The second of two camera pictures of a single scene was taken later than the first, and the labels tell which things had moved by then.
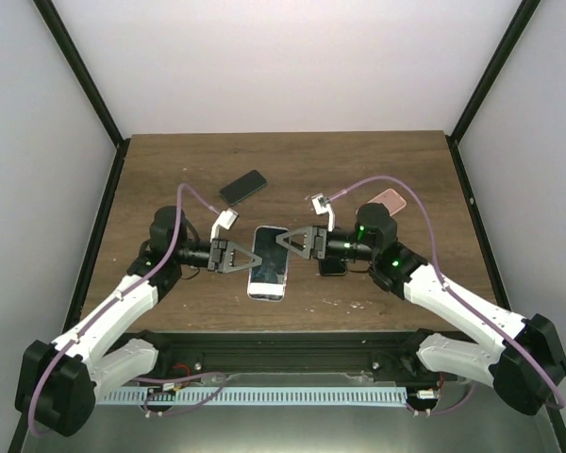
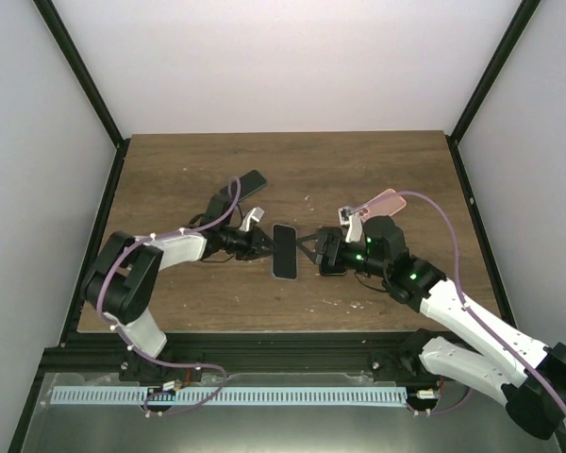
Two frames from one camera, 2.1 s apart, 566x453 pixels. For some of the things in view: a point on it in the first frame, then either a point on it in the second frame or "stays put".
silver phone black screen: (332, 266) stays put
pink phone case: (392, 201) stays put
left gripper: (224, 261) -> (254, 248)
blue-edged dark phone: (242, 187) stays put
